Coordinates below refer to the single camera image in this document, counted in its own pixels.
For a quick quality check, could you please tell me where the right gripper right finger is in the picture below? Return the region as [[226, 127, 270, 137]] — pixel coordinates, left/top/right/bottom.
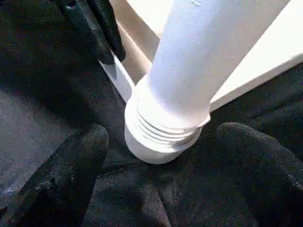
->
[[215, 122, 303, 227]]

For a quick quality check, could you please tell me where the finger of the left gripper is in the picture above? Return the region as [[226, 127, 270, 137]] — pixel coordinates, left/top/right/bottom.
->
[[89, 0, 126, 62], [58, 0, 115, 65]]

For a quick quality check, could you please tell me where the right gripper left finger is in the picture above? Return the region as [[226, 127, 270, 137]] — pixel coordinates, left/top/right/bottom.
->
[[11, 124, 110, 227]]

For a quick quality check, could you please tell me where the white plastic table leg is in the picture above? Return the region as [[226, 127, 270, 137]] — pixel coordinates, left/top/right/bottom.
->
[[132, 0, 293, 148]]

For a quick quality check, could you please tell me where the white plastic table top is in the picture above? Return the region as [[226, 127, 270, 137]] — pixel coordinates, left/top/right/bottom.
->
[[98, 0, 303, 165]]

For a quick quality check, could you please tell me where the black work mat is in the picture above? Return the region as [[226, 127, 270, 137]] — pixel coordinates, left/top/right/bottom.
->
[[0, 0, 303, 227]]

